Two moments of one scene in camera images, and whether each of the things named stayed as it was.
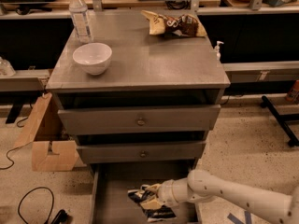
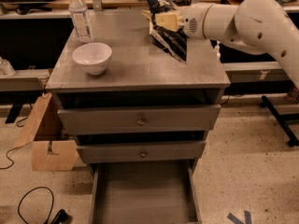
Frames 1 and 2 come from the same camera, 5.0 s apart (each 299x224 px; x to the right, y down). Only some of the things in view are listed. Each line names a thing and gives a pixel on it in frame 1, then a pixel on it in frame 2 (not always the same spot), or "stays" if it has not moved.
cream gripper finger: [151, 204] -> [167, 21]
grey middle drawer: [139, 152] stays
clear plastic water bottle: [78, 10] stays
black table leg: [281, 120] stays
